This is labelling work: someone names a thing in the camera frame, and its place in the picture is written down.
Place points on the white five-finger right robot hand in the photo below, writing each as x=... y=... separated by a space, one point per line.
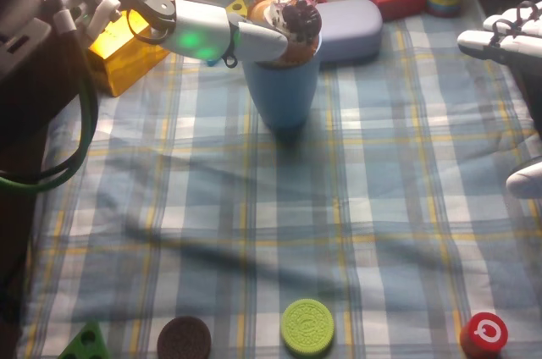
x=508 y=41

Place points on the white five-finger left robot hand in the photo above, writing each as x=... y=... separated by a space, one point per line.
x=203 y=24

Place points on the dark berry topped toy cupcake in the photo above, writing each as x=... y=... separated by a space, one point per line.
x=296 y=20

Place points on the blue plastic cup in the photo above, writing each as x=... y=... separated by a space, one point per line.
x=281 y=96

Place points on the yellow triangle block with holes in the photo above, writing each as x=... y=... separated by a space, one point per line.
x=237 y=7

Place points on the small blue block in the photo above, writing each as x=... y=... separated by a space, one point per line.
x=211 y=62

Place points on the shiny gold bar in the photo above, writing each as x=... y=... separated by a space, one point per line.
x=123 y=67

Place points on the lilac glasses case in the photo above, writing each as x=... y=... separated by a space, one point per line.
x=351 y=33

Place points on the blue plaid tablecloth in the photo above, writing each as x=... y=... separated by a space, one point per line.
x=275 y=215

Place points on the red cylinder block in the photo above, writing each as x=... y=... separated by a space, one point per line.
x=485 y=333

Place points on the brown sandwich cookie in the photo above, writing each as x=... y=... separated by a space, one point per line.
x=184 y=338

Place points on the green sandwich cookie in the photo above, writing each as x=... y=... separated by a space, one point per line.
x=308 y=327

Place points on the green triangle block with holes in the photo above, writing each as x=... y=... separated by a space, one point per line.
x=82 y=348

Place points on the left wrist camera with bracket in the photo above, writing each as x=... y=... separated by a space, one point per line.
x=101 y=9

